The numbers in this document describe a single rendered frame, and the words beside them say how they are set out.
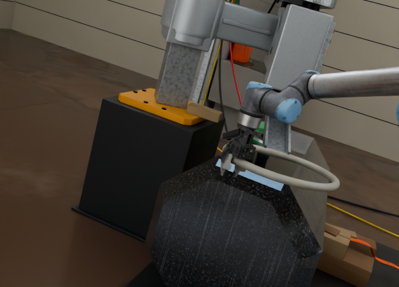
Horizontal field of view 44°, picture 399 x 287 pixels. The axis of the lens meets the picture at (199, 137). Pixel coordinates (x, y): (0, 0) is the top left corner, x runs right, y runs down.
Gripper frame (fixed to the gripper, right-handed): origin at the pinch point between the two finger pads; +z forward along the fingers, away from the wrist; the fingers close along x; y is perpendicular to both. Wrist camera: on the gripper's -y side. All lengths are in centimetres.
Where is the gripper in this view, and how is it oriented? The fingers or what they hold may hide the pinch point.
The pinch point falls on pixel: (228, 172)
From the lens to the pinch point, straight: 192.4
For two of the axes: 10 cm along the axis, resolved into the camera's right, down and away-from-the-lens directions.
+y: 4.3, 3.3, -8.4
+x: 8.6, 1.4, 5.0
